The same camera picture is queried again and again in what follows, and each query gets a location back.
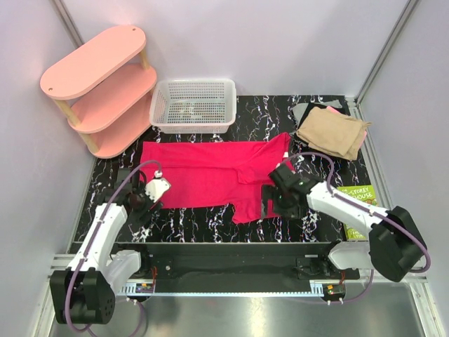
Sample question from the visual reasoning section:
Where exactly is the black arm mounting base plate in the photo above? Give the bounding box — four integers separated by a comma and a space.
113, 242, 359, 280

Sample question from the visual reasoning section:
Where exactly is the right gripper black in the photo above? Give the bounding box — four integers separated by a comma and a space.
260, 183, 302, 221

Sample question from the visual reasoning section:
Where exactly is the folded beige t shirt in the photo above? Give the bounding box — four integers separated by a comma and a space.
296, 107, 372, 161

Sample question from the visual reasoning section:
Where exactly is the grey folded cloth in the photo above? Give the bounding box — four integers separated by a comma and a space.
292, 100, 344, 125

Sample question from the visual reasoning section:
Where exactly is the pink folded cloth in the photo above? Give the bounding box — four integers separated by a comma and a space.
326, 105, 368, 145

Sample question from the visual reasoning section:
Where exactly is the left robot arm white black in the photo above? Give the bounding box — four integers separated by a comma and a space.
50, 170, 170, 331

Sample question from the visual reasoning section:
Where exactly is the pink three-tier shelf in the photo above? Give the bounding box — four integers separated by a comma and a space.
40, 25, 157, 159

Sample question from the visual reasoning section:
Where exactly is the green treehouse book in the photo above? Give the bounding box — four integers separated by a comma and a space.
336, 185, 376, 242

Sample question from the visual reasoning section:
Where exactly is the white perforated plastic basket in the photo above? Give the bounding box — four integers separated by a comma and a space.
149, 79, 237, 134

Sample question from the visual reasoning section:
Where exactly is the red t shirt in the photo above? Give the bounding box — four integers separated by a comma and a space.
141, 133, 290, 224

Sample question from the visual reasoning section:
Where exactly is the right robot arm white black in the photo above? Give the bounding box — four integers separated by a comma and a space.
261, 164, 428, 282

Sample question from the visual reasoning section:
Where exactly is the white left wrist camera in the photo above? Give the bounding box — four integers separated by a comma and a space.
145, 178, 171, 202

